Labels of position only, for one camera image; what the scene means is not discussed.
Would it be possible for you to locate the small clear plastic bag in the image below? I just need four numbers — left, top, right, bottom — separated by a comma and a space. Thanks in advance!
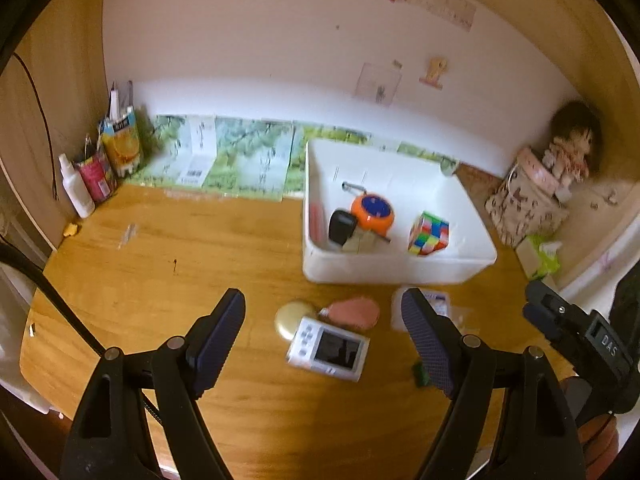
450, 305, 474, 331

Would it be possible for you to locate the long paper strip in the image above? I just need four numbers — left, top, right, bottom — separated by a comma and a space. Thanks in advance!
407, 0, 476, 32

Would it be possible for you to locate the black car key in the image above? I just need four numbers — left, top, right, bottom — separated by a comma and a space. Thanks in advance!
328, 210, 359, 247

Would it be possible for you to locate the black cable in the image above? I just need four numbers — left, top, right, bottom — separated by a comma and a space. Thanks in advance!
0, 245, 166, 427

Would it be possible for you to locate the white spray bottle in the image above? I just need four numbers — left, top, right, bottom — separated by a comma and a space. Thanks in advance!
58, 154, 96, 219

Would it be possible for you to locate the orange round tape measure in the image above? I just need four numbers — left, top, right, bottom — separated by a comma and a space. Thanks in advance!
342, 181, 396, 237

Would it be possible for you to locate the gold round compact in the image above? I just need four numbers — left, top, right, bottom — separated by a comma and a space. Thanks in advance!
275, 300, 317, 341

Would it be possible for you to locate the yellow figure wall sticker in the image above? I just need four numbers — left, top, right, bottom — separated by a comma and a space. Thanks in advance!
419, 56, 449, 91

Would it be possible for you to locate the green leaf-print paper mat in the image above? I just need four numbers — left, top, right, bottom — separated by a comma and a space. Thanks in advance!
120, 114, 461, 204

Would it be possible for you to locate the printed beige fabric bag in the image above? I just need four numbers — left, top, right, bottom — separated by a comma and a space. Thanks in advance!
485, 146, 571, 249

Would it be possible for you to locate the brown-haired doll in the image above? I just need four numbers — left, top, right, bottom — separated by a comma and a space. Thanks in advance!
542, 101, 603, 184

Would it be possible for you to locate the pink stitched pouch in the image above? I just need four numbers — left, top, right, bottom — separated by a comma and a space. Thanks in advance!
320, 296, 380, 332

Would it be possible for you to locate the green tissue packet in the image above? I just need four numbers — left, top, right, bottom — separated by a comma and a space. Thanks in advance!
517, 235, 564, 281

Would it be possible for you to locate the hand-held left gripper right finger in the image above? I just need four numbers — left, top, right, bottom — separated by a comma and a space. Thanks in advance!
401, 287, 589, 480

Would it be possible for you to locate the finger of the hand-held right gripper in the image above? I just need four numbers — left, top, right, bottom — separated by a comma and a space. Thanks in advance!
524, 280, 596, 346

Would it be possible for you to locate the white cloth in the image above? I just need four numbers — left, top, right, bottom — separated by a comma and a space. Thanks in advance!
0, 265, 52, 413

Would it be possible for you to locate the clear plastic box with label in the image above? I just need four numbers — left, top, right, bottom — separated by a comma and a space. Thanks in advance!
391, 287, 451, 332

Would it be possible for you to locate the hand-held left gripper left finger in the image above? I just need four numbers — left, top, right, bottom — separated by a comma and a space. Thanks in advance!
59, 287, 247, 480

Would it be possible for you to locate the white digital camera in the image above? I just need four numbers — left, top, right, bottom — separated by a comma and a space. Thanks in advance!
286, 317, 371, 384

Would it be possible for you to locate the thin brown cord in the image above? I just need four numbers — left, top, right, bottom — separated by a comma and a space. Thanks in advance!
12, 52, 61, 202

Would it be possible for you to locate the colourful puzzle cube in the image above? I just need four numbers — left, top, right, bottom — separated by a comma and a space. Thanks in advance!
408, 211, 450, 257

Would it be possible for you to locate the white plastic storage bin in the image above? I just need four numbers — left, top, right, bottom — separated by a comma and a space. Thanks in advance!
301, 138, 498, 285

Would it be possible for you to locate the pale pink drawing sticker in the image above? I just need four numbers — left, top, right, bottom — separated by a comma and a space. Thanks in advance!
355, 62, 404, 106

